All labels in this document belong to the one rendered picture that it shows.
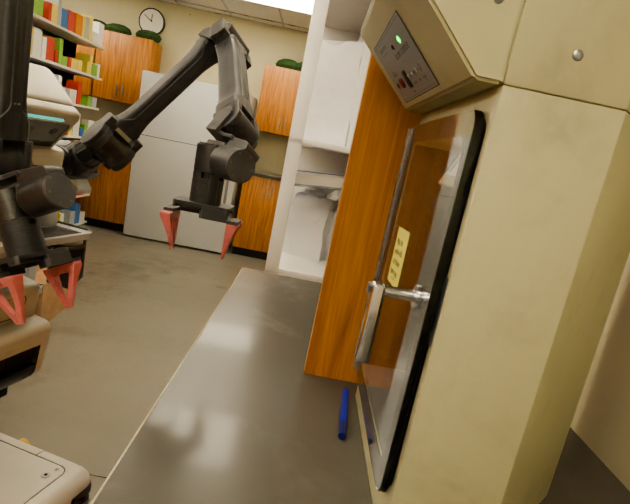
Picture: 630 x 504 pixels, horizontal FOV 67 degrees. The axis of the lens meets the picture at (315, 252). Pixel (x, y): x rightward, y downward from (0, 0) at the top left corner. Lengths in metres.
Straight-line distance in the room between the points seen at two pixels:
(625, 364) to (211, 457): 0.68
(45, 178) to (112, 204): 5.13
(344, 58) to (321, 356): 1.23
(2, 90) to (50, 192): 0.16
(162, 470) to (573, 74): 0.58
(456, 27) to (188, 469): 0.54
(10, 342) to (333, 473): 0.84
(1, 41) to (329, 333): 0.67
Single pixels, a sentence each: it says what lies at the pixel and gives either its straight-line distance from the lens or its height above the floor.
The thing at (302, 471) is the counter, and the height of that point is 0.94.
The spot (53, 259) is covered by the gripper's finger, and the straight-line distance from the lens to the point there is 0.87.
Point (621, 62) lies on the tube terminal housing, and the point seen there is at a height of 1.45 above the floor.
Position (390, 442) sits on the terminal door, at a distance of 0.53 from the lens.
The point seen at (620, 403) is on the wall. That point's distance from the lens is 0.98.
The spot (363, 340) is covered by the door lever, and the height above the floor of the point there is 1.14.
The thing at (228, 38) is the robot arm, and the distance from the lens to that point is 1.21.
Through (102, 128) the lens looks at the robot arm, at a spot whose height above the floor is 1.28.
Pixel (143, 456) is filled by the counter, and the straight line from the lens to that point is 0.65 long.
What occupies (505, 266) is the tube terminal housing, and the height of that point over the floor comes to 1.26.
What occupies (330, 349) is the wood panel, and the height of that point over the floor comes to 0.99.
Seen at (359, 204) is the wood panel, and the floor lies 1.25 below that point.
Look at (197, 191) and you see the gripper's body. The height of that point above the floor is 1.22.
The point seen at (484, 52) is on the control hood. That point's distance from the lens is 0.46.
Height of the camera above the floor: 1.32
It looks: 11 degrees down
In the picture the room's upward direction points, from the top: 12 degrees clockwise
